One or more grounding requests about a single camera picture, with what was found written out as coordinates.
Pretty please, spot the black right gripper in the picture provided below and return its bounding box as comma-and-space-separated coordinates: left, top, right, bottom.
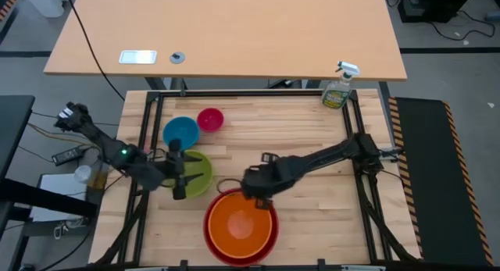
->
240, 164, 291, 210

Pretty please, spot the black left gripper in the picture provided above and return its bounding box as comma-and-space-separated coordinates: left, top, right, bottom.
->
165, 138, 205, 201

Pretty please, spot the green bowl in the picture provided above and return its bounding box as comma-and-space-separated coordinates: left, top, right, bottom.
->
171, 149, 214, 199

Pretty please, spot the orange bowl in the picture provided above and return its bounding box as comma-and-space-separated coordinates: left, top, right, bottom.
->
207, 191, 273, 259

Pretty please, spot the large red bowl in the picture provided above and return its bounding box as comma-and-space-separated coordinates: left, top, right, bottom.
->
202, 187, 280, 267

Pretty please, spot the blue bowl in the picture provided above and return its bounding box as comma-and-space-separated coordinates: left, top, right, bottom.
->
162, 116, 201, 152

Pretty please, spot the small magenta bowl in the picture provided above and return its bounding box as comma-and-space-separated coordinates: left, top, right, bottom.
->
196, 107, 225, 133

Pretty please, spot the black power adapter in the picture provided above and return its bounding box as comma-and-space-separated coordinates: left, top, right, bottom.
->
51, 145, 84, 166

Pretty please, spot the green label spray bottle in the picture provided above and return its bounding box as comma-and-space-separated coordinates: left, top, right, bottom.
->
320, 61, 361, 110

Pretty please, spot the white box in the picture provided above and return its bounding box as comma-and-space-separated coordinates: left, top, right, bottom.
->
29, 173, 95, 223

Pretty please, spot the light wood desk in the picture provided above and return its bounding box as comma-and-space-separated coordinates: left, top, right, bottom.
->
43, 0, 408, 82

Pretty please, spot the black hazard striped floor mat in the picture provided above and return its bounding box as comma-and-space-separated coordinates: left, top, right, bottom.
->
387, 96, 495, 267

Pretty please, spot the black equipment cabinet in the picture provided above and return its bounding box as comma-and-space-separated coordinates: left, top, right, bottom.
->
395, 0, 478, 23

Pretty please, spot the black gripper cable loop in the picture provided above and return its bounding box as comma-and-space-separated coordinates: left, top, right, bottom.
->
216, 177, 244, 194

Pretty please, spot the black metal table frame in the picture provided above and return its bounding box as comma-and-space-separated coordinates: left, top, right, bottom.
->
93, 89, 421, 269

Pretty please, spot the long black cable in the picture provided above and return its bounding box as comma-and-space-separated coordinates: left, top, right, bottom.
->
64, 0, 126, 102

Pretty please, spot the black floor cable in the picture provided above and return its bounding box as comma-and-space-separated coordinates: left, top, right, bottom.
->
427, 9, 496, 42

